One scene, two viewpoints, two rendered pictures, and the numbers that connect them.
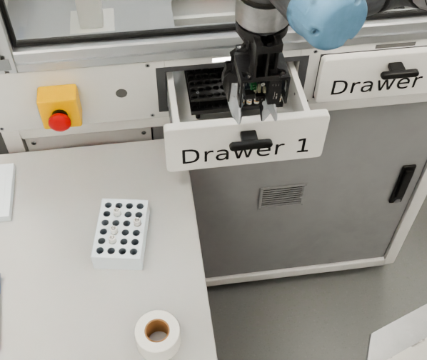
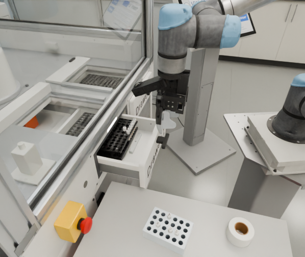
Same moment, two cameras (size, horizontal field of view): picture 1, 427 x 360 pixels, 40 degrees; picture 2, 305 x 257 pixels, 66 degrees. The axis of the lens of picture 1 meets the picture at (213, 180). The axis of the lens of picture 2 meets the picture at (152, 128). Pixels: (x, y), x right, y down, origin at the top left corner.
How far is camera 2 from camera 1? 0.71 m
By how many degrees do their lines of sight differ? 47
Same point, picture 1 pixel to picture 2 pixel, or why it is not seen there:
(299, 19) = (230, 35)
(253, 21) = (182, 66)
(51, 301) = not seen: outside the picture
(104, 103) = (80, 198)
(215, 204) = not seen: hidden behind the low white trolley
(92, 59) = (72, 175)
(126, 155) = (107, 212)
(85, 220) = (145, 250)
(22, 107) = (48, 250)
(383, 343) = (250, 155)
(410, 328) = (245, 146)
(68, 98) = (79, 207)
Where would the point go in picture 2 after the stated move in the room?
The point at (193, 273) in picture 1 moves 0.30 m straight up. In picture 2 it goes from (201, 206) to (218, 135)
